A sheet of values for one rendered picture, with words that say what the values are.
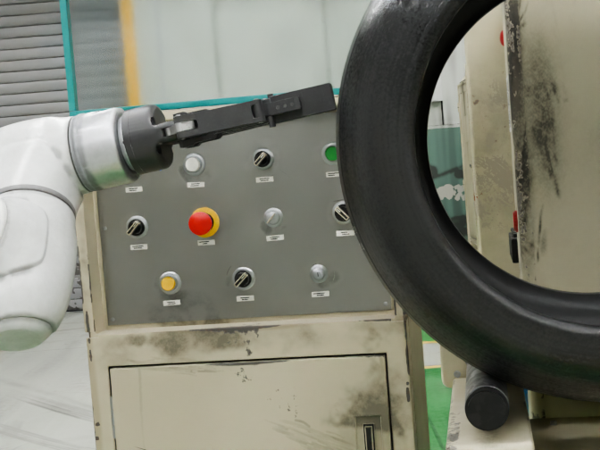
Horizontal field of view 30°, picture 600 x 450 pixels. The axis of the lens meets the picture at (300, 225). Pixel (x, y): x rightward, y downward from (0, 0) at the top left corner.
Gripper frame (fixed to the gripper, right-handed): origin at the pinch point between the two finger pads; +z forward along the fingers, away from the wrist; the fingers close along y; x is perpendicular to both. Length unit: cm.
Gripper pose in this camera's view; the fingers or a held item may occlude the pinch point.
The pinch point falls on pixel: (303, 103)
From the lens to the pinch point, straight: 125.3
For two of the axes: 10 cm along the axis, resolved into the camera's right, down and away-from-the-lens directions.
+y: 1.6, -0.6, 9.9
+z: 9.6, -2.1, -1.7
